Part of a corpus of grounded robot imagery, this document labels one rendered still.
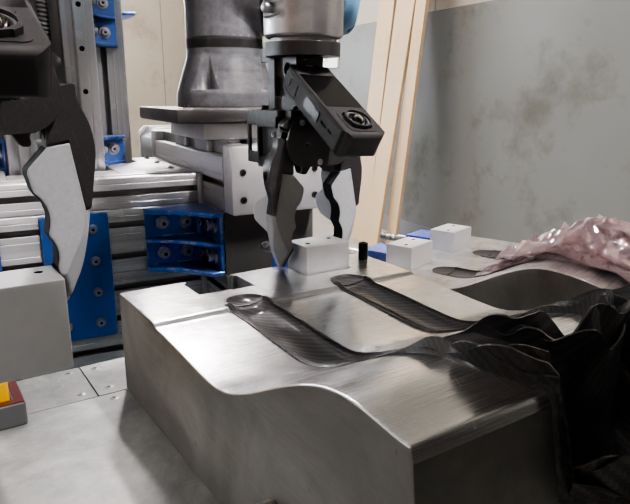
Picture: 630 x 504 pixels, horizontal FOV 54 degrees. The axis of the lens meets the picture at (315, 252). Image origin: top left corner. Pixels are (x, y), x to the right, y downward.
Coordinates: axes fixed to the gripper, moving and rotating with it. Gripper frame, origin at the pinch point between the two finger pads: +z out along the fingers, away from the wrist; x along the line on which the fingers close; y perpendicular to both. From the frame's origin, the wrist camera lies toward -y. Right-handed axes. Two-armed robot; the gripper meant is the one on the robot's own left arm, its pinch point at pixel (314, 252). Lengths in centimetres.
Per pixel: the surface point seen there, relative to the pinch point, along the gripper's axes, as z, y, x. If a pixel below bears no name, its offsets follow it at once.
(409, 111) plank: -4, 261, -246
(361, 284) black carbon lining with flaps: 1.9, -6.5, -0.9
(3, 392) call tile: 7.7, 1.0, 29.0
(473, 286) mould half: 3.9, -8.2, -14.2
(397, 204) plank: 57, 262, -239
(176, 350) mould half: 2.0, -11.4, 19.1
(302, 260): 0.2, -1.6, 2.5
